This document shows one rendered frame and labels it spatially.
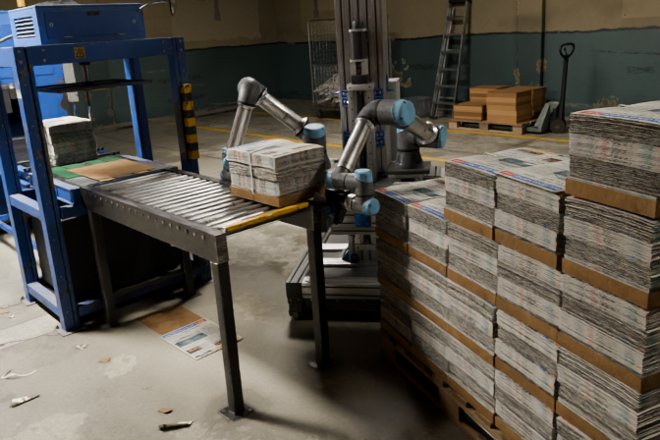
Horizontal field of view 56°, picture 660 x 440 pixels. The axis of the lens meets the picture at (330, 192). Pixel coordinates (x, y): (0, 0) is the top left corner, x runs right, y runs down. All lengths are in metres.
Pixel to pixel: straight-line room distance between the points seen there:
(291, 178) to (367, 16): 1.08
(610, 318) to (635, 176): 0.40
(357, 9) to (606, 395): 2.25
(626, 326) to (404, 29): 9.71
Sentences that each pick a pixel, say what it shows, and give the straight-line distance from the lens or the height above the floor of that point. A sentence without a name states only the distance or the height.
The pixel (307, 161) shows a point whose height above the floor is 0.98.
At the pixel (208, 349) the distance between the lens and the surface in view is 3.29.
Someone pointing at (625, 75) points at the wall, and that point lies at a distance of 9.22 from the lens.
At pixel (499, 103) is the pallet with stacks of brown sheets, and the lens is 8.85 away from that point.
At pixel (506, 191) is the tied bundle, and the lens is 2.00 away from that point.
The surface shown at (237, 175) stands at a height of 0.91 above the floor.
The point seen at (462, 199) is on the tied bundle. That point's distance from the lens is 2.21.
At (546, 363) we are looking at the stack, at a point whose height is 0.51.
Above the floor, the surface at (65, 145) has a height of 0.92.
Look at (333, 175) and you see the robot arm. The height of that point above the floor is 0.93.
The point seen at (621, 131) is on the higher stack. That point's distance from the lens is 1.65.
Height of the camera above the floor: 1.54
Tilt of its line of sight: 15 degrees down
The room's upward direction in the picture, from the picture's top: 4 degrees counter-clockwise
